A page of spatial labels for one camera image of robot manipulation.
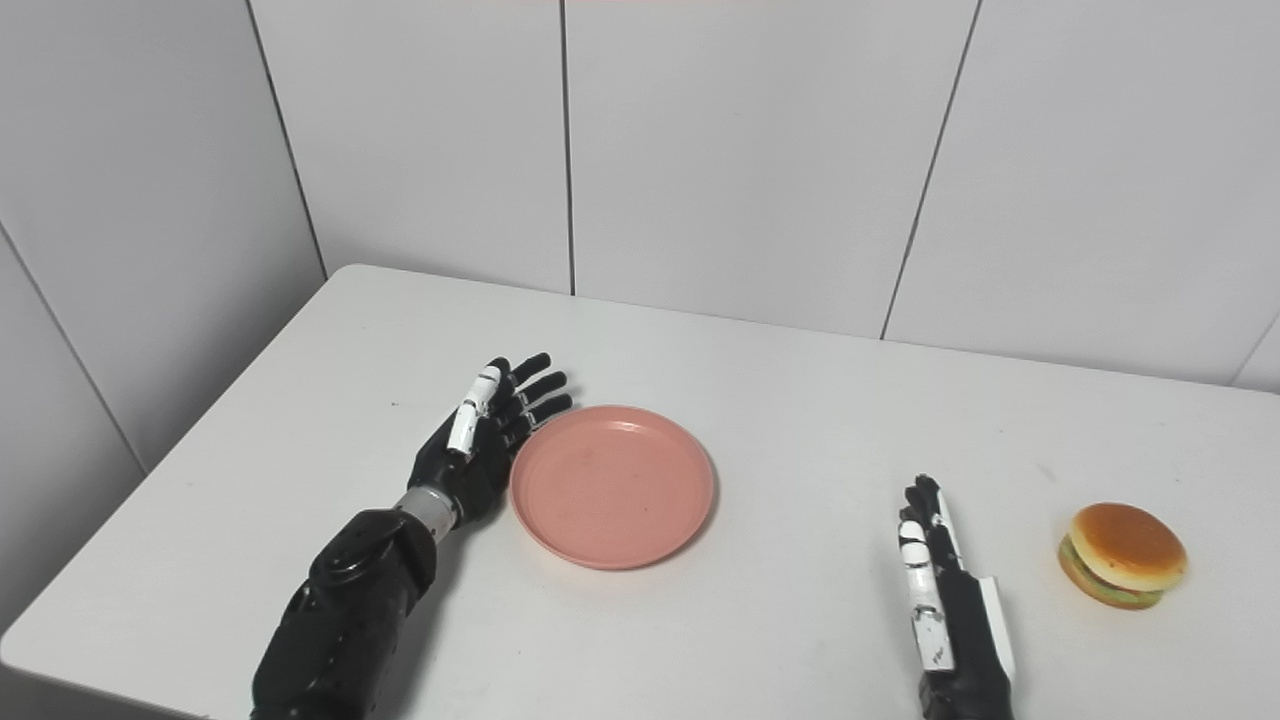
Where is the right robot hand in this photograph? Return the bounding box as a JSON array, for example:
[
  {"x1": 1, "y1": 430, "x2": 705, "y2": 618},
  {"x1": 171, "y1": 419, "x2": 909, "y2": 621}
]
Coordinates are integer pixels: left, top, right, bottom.
[{"x1": 897, "y1": 474, "x2": 1018, "y2": 720}]

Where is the toy hamburger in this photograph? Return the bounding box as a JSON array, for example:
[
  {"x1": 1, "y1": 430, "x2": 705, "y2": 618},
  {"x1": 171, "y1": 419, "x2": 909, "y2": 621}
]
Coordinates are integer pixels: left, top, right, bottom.
[{"x1": 1058, "y1": 502, "x2": 1189, "y2": 611}]

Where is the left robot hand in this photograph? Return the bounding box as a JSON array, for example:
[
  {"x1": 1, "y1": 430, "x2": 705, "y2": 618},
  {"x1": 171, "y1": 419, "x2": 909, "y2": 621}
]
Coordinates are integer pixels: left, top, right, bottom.
[{"x1": 408, "y1": 352, "x2": 575, "y2": 527}]

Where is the pink round plate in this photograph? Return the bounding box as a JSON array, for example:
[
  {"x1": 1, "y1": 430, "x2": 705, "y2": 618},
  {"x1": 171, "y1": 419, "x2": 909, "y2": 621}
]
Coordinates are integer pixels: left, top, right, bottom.
[{"x1": 509, "y1": 404, "x2": 717, "y2": 572}]

